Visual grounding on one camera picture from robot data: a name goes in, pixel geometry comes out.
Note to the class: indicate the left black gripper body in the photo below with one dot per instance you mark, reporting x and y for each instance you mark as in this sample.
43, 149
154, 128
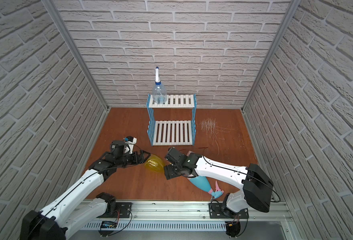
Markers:
137, 157

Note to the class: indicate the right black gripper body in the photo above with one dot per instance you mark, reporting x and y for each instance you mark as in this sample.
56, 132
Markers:
170, 174

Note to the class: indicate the yellow spray bottle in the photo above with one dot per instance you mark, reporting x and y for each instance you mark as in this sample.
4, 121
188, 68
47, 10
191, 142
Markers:
154, 164

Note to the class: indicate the clear spray bottle blue cap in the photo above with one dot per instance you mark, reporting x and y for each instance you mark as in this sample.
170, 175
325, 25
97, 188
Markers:
159, 92

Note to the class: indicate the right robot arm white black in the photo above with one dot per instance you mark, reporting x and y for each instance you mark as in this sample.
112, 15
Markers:
255, 187

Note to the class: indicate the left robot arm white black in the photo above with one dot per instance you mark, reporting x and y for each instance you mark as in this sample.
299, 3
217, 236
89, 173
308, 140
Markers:
36, 226

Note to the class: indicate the blue white slatted shelf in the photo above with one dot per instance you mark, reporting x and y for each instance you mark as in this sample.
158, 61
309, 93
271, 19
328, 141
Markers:
172, 132

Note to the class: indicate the teal pink spray bottle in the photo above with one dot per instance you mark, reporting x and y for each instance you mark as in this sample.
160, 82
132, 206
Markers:
203, 184

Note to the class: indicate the green circuit board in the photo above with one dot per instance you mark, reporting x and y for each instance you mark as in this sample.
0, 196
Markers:
108, 225

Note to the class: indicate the black round connector box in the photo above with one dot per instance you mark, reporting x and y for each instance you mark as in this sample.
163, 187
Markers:
232, 229

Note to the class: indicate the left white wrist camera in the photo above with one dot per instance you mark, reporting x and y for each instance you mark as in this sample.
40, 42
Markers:
129, 144

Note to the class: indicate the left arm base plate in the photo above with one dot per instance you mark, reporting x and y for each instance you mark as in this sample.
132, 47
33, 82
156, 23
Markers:
118, 210

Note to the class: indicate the aluminium front rail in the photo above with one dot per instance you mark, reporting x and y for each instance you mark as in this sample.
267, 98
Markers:
170, 210

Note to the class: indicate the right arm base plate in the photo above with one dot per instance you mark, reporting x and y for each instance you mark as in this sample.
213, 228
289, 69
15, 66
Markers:
217, 210

